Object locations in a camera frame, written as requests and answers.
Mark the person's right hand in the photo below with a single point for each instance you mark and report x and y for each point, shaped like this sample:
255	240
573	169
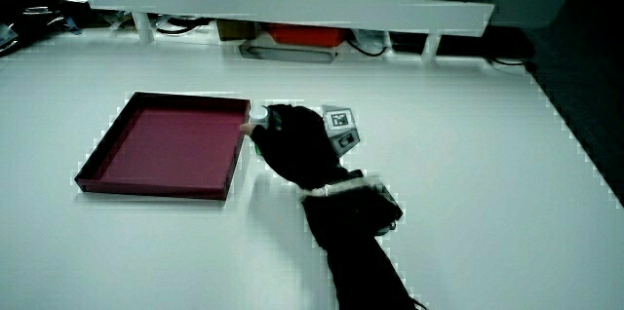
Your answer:
297	146

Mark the small white bottle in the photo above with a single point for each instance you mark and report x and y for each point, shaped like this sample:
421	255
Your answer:
258	115

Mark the person's right forearm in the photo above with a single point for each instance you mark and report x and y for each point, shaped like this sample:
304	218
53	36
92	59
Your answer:
356	246

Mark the flat grey device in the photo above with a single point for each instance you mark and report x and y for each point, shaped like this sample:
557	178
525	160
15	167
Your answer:
287	53

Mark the red plastic box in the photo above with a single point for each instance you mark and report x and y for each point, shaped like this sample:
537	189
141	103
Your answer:
306	35

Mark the dark red square tray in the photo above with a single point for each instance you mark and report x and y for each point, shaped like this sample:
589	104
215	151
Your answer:
173	149

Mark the white plastic bag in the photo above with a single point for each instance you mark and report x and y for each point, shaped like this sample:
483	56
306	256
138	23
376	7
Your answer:
370	38

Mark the brown cardboard box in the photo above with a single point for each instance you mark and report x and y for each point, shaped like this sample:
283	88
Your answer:
236	30

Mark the white raised shelf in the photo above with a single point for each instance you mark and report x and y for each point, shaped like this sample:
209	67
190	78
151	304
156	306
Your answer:
287	7

